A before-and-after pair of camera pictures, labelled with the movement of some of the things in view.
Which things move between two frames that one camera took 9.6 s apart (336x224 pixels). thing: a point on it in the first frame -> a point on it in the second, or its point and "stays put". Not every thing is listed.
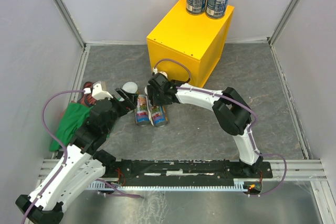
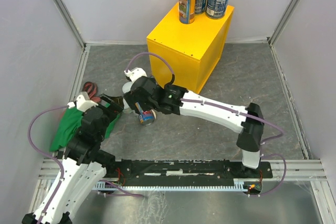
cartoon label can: x=160 y=115 -> x=187 y=2
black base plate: x=184 y=170 stays put
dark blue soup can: x=217 y=0 stays put
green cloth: x=73 y=118 stays put
